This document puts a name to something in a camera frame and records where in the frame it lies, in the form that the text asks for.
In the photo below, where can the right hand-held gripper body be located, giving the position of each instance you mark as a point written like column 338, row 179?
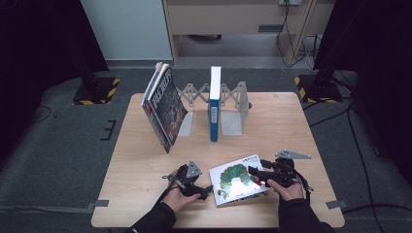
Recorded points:
column 283, row 171

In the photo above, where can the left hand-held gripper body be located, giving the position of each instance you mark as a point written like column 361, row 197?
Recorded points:
column 188, row 179

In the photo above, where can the white caterpillar picture book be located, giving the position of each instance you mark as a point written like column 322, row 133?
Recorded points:
column 238, row 181

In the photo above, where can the expandable grey metal book rack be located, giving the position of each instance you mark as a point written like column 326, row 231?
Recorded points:
column 231, row 123

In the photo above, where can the large dark cover book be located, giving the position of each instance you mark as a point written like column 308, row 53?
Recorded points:
column 168, row 110

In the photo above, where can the thick blue cover book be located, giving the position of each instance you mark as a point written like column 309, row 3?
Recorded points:
column 214, row 106

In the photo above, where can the person's right hand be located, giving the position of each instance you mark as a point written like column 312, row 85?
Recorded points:
column 290, row 192

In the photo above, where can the person's left hand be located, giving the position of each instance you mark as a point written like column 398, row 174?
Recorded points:
column 178, row 200

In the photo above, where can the grey tape piece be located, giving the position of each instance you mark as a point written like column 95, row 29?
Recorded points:
column 98, row 204
column 336, row 204

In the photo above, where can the black stand base striped tape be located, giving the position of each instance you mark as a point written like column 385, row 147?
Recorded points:
column 97, row 92
column 319, row 90

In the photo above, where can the black floor tape mark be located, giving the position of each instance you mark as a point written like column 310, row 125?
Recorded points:
column 110, row 129

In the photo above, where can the black curtain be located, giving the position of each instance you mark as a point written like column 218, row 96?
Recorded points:
column 372, row 48
column 39, row 42

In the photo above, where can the white cabinet panel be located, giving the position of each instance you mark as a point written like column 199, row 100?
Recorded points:
column 126, row 29

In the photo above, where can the light wooden desk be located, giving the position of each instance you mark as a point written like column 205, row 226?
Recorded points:
column 226, row 16

